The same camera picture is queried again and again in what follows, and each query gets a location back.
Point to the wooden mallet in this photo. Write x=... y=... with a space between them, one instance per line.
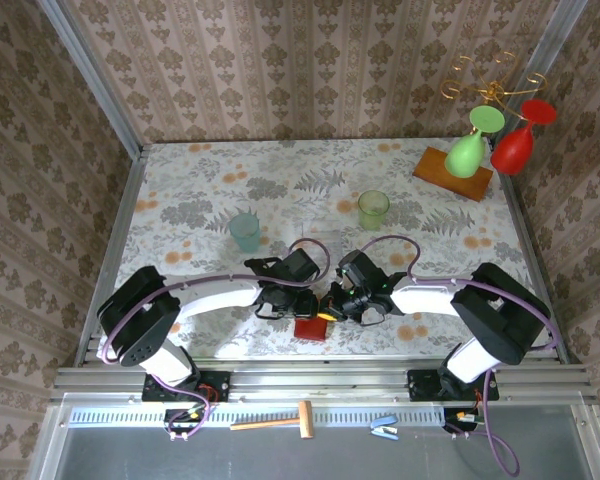
x=306 y=420

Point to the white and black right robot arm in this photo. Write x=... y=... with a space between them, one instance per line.
x=430 y=300

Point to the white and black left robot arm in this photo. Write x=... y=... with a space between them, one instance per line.
x=215 y=297

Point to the green plastic cup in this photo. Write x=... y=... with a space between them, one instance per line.
x=373 y=212

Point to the aluminium frame rail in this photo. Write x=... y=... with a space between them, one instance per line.
x=305 y=380
x=530 y=240
x=125 y=240

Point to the perforated metal strip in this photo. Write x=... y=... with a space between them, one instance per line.
x=260 y=416

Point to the brown wooden base block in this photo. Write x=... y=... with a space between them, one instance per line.
x=430 y=167

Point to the blue stapler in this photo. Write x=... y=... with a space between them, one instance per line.
x=384 y=429

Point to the red plastic wine glass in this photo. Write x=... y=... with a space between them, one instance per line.
x=514 y=150

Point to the red leather card holder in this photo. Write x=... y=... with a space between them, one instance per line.
x=311 y=331

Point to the green plastic wine glass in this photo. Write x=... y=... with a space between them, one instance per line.
x=464 y=157

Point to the floral tablecloth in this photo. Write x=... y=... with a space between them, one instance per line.
x=280 y=170

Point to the teal plastic cup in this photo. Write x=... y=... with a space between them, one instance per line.
x=245 y=234

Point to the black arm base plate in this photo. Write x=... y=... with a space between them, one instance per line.
x=215 y=385
x=422 y=385

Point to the aluminium frame post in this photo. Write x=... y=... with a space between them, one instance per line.
x=95 y=75
x=550 y=55

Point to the grey metal shelf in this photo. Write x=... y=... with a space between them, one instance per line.
x=280 y=460

